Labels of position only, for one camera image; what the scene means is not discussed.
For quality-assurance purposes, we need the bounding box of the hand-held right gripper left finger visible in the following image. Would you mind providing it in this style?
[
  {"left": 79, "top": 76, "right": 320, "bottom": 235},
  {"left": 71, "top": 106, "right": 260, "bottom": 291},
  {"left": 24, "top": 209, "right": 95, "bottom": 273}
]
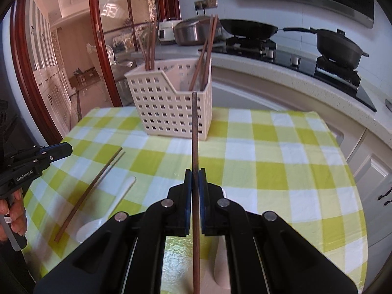
[{"left": 33, "top": 169, "right": 193, "bottom": 294}]

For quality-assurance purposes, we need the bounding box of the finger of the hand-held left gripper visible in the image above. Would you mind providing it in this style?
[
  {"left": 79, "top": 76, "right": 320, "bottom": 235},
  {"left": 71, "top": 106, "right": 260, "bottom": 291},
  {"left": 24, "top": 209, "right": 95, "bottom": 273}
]
[{"left": 39, "top": 142, "right": 73, "bottom": 162}]

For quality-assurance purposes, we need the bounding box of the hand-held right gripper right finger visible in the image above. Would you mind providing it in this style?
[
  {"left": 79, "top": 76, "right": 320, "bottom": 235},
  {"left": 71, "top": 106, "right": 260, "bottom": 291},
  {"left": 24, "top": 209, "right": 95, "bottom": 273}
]
[{"left": 198, "top": 168, "right": 358, "bottom": 294}]

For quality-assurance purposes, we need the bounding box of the wooden chopstick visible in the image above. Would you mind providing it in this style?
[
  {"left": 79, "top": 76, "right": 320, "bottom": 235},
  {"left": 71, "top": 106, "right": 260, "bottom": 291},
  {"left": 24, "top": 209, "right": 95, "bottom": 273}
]
[
  {"left": 187, "top": 14, "right": 214, "bottom": 92},
  {"left": 135, "top": 34, "right": 149, "bottom": 71},
  {"left": 54, "top": 147, "right": 123, "bottom": 243},
  {"left": 89, "top": 151, "right": 126, "bottom": 197},
  {"left": 194, "top": 15, "right": 217, "bottom": 92},
  {"left": 151, "top": 20, "right": 159, "bottom": 70},
  {"left": 191, "top": 91, "right": 203, "bottom": 294},
  {"left": 200, "top": 14, "right": 219, "bottom": 92},
  {"left": 147, "top": 23, "right": 155, "bottom": 71}
]

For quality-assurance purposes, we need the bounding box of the white plastic utensil basket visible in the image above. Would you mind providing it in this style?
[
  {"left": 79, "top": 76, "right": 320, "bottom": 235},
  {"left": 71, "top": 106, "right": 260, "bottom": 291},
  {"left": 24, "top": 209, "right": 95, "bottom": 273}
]
[{"left": 124, "top": 58, "right": 213, "bottom": 142}]

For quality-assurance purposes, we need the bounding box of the person's left hand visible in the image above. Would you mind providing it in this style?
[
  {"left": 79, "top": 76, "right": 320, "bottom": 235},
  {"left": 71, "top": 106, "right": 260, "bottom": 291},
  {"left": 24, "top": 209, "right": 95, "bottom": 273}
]
[{"left": 0, "top": 189, "right": 29, "bottom": 243}]

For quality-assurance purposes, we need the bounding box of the white spoon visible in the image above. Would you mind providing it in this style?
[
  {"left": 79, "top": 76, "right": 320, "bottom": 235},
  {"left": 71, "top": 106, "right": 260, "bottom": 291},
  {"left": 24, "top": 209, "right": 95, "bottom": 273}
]
[
  {"left": 214, "top": 188, "right": 229, "bottom": 286},
  {"left": 75, "top": 176, "right": 137, "bottom": 243}
]

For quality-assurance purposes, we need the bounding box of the white display cabinet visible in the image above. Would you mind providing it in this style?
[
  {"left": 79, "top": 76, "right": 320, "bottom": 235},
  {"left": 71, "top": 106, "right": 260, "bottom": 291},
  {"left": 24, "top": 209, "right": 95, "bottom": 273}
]
[{"left": 27, "top": 0, "right": 81, "bottom": 136}]

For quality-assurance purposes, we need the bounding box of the wooden glass door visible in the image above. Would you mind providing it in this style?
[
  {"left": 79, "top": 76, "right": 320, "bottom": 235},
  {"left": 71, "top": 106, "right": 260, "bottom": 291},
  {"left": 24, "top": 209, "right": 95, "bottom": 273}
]
[{"left": 88, "top": 0, "right": 182, "bottom": 108}]

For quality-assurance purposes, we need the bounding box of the white kitchen countertop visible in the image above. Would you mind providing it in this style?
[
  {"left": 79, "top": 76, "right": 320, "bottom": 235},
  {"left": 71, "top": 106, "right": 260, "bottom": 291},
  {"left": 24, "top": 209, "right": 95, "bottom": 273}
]
[{"left": 131, "top": 41, "right": 392, "bottom": 148}]

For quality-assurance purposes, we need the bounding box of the white rice cooker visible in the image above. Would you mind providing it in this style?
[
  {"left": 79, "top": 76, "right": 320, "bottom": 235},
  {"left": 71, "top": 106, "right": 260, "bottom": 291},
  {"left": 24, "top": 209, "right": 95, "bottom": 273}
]
[{"left": 157, "top": 19, "right": 184, "bottom": 45}]

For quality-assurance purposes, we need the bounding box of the black gas stove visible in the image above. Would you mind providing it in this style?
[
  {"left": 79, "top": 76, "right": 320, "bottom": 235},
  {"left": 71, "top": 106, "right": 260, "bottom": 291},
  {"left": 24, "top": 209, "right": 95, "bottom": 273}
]
[{"left": 211, "top": 35, "right": 377, "bottom": 112}]

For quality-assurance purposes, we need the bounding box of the silver rice cooker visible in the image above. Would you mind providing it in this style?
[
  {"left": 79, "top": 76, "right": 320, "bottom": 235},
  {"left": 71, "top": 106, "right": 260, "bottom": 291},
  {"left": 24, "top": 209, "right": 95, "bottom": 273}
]
[{"left": 173, "top": 17, "right": 223, "bottom": 47}]

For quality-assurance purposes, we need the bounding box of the black wok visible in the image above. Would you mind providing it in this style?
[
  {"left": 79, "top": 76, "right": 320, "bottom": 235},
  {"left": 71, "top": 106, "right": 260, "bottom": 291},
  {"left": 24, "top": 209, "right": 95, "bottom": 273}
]
[{"left": 220, "top": 19, "right": 316, "bottom": 39}]

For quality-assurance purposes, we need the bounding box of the black lidded pot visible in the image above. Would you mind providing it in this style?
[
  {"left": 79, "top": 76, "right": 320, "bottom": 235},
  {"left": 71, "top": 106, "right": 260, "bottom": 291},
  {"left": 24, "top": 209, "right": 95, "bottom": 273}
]
[{"left": 315, "top": 28, "right": 370, "bottom": 70}]

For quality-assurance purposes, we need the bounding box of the wooden door frame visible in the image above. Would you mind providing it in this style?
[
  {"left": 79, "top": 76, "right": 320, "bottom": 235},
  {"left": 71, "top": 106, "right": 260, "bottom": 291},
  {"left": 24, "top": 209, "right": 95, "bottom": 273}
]
[{"left": 10, "top": 0, "right": 65, "bottom": 146}]

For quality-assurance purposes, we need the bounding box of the wall outlet strip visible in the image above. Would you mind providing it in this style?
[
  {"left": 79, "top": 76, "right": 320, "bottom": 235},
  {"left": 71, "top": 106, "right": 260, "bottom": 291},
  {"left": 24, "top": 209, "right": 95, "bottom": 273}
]
[{"left": 194, "top": 0, "right": 219, "bottom": 10}]

